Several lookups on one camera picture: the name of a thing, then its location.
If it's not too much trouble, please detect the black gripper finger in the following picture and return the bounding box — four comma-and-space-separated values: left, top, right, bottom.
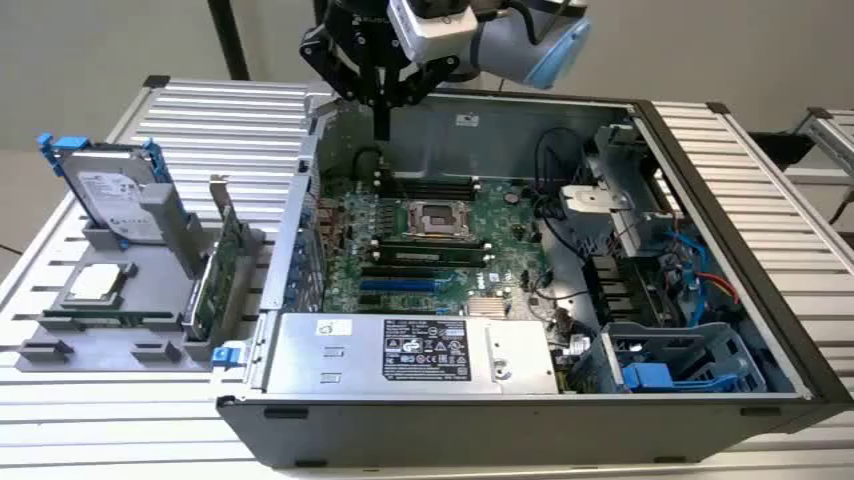
381, 53, 463, 142
297, 28, 384, 142

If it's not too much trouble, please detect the black graphics card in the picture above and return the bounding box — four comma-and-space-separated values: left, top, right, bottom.
180, 173, 253, 346

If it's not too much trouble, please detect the black stand pole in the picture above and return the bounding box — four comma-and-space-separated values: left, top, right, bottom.
206, 0, 252, 81

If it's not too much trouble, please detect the CPU socket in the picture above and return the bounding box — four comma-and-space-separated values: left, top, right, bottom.
397, 199, 469, 236

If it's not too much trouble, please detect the installed RAM stick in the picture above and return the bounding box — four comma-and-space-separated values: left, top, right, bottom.
379, 249, 487, 265

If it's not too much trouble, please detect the green motherboard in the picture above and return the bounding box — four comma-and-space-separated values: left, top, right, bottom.
318, 174, 555, 317

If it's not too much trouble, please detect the silver metal drive cage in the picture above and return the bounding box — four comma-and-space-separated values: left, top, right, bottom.
557, 122, 683, 257

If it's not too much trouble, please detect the blue expansion slot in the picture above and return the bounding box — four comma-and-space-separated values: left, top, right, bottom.
359, 277, 439, 294

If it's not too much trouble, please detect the hard disk in blue carrier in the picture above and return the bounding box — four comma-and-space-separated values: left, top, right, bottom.
38, 132, 172, 251

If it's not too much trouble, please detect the copper chipset heat sink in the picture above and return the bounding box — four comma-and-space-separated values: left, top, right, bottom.
465, 298, 512, 319

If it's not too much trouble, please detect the silver CPU chip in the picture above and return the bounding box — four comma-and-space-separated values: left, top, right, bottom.
65, 263, 128, 301

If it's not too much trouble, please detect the silver power supply unit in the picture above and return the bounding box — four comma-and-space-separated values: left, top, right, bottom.
262, 312, 561, 396

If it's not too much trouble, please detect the blue case latch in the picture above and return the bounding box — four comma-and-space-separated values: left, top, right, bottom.
209, 342, 245, 371

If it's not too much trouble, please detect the green loose RAM stick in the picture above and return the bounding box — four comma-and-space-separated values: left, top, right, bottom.
42, 309, 178, 322

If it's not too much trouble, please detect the grey parts rack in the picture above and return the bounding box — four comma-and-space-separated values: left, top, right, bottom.
16, 182, 278, 374

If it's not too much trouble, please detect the black open PC case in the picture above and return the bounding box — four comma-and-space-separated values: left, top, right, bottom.
213, 82, 854, 471

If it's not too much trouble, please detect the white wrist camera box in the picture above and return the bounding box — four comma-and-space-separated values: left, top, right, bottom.
388, 0, 480, 64

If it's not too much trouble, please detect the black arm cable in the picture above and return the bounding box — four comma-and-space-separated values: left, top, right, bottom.
512, 0, 592, 46

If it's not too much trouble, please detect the black looped wire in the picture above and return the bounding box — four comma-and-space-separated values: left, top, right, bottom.
532, 127, 589, 197

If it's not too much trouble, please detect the blue wire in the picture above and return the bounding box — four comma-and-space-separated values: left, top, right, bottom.
664, 227, 720, 326

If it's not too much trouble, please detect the red wire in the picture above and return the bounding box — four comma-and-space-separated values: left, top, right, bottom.
696, 272, 741, 304

